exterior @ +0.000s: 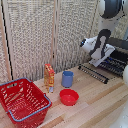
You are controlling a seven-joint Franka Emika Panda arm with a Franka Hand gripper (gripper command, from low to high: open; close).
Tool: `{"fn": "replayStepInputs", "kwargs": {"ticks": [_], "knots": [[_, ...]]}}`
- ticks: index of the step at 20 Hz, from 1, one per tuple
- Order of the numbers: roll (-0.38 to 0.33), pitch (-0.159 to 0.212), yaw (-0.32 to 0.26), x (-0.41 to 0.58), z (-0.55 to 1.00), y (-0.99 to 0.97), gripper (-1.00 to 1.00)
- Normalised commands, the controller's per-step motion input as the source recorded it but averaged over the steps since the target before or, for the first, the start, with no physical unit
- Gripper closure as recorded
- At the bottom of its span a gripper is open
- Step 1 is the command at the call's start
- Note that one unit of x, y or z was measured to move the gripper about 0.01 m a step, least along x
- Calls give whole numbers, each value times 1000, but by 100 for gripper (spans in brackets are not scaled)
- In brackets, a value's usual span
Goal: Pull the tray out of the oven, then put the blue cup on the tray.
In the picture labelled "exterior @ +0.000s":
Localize black dish rack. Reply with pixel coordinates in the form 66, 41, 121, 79
105, 37, 128, 78

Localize orange food box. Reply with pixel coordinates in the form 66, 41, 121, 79
43, 63, 56, 93

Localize wide woven screen panel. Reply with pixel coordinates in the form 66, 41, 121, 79
4, 0, 57, 82
55, 0, 100, 74

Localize narrow woven screen panel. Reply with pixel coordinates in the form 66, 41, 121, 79
0, 9, 9, 84

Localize black oven door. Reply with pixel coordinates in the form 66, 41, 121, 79
77, 63, 110, 85

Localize blue plastic cup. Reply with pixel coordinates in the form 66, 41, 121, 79
61, 70, 75, 89

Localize red plastic bowl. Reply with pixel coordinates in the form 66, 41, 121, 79
59, 88, 80, 107

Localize small grey bottle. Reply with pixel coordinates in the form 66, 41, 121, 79
48, 85, 55, 94

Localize red basket with blue handles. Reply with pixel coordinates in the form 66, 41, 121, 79
0, 77, 53, 128

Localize black wire oven tray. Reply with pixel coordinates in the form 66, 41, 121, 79
98, 55, 128, 77

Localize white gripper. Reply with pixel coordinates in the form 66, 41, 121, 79
88, 45, 117, 68

